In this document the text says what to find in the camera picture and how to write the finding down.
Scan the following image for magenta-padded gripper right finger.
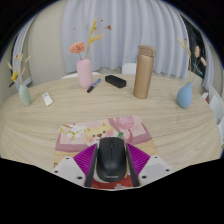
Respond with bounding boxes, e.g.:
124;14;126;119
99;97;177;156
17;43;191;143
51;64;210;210
124;142;172;188

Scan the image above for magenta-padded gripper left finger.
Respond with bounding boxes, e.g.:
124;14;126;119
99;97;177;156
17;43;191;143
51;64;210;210
52;143;100;188

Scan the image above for black computer mouse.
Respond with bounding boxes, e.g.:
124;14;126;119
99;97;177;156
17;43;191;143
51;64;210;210
95;136;129;184

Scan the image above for cartoon print mouse pad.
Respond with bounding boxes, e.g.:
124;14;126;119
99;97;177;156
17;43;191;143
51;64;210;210
53;114;160;191

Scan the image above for white remote control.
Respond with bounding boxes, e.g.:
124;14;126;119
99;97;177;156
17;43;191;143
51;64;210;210
41;92;54;107

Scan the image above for black blue-capped marker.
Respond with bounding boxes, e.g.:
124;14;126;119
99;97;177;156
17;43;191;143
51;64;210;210
86;78;102;94

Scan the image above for black rectangular case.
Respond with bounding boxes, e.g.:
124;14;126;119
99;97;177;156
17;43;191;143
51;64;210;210
104;74;128;89

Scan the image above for pale green vase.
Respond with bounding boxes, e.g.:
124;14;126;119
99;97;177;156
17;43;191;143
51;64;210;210
18;83;33;107

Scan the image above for pink vase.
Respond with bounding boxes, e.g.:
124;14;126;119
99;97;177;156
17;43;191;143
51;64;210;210
76;58;94;90

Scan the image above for copper brown drink bottle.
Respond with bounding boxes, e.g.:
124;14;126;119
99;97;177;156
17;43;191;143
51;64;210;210
132;44;157;100

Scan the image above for beige dried flowers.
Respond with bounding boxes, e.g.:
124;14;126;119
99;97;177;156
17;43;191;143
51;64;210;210
177;37;208;84

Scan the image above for yellow dried flowers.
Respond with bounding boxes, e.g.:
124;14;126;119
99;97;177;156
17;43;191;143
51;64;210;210
7;53;32;86

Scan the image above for narrow white curtain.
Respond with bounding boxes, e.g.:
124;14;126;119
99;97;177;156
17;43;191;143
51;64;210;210
201;36;216;91
11;16;38;91

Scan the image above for pink and yellow flowers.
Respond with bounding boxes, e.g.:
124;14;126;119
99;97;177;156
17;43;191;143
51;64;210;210
69;18;113;61

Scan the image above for wide white curtain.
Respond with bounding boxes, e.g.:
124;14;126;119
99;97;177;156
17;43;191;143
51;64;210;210
61;0;191;79

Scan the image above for dark window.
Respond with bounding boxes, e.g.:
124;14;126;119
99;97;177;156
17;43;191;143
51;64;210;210
181;16;208;79

